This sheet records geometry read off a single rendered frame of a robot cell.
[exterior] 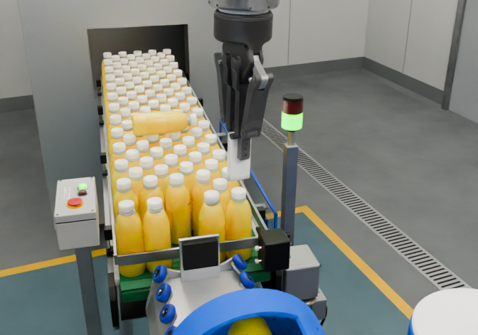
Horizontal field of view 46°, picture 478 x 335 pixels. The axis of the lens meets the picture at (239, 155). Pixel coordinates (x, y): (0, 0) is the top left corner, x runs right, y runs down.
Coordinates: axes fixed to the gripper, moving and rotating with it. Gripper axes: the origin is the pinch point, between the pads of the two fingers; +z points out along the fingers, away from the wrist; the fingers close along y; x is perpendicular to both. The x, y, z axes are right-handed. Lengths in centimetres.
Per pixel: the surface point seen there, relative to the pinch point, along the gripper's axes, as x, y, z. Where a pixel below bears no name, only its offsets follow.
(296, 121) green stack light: 55, -70, 28
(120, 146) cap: 7, -94, 38
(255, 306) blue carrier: 1.9, 3.5, 24.6
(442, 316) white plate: 46, 2, 43
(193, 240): 11, -44, 43
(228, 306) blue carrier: -1.6, 1.2, 25.1
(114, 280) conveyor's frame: -6, -57, 59
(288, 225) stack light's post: 56, -71, 65
